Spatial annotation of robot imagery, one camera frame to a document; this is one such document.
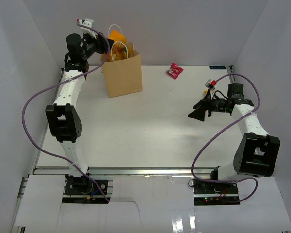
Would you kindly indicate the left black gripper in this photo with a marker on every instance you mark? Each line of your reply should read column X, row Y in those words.
column 102, row 48

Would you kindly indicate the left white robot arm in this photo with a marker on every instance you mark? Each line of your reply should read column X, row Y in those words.
column 63, row 120

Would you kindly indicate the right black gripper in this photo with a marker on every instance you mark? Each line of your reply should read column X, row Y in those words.
column 199, row 113

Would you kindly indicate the pink snack packet back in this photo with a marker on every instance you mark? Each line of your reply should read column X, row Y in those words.
column 174, row 71

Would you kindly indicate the brown paper bag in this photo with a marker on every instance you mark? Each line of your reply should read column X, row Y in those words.
column 124, row 76

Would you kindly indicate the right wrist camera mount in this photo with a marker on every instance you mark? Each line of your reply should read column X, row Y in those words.
column 211, row 84

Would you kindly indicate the aluminium frame rail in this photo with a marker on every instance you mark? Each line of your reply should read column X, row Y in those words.
column 119, row 171

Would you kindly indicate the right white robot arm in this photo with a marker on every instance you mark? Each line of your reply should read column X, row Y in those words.
column 257, row 152

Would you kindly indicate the large orange candy bag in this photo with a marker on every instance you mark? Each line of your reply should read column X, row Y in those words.
column 121, row 49

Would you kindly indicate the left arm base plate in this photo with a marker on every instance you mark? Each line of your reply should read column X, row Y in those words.
column 86, row 187

